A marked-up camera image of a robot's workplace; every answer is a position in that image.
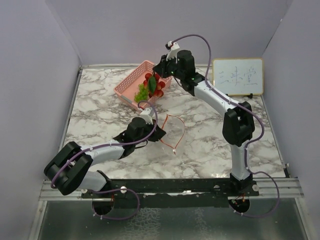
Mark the green fake grapes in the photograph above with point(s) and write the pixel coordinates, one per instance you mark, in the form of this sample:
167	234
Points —
142	94

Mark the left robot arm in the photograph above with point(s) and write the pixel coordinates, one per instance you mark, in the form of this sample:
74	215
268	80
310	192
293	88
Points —
69	169

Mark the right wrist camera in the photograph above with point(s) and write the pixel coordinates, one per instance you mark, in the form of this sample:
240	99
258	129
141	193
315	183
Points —
173	49

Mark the red fake fruit bunch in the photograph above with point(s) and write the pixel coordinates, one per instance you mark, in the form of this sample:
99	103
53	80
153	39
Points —
153	85

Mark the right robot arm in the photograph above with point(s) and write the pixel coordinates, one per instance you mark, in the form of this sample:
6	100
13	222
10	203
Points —
238	124

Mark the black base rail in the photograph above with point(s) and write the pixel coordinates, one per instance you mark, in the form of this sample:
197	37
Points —
128	199

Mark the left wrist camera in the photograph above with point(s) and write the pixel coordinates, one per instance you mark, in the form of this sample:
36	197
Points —
147	115

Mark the clear zip top bag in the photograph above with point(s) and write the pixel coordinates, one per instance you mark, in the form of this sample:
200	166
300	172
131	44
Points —
174	139

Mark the small whiteboard yellow frame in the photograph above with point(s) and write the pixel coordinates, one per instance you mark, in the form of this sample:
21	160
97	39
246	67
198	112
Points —
238	76

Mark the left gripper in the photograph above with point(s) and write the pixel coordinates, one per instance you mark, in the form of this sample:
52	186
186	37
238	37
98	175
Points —
158	134

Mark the aluminium frame rail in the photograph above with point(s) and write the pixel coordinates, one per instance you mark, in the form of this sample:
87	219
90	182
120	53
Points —
219	187

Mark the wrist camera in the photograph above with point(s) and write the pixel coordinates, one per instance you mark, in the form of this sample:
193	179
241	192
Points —
147	115
173	49

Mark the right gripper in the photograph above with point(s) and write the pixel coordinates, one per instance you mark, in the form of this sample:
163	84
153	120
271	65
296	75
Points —
160	68

